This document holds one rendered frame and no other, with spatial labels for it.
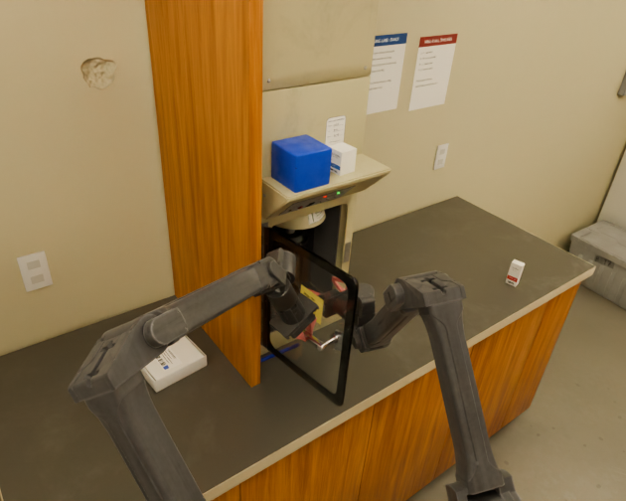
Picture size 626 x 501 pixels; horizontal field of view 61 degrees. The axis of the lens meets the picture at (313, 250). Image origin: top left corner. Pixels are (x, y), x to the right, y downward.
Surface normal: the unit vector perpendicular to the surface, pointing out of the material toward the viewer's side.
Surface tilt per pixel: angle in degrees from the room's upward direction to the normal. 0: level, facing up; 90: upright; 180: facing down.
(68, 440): 0
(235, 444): 0
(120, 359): 55
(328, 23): 90
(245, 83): 90
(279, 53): 90
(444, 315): 49
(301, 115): 90
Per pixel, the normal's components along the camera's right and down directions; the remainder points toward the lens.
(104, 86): 0.60, 0.47
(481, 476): 0.18, -0.14
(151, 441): 0.82, -0.33
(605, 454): 0.06, -0.84
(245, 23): -0.80, 0.29
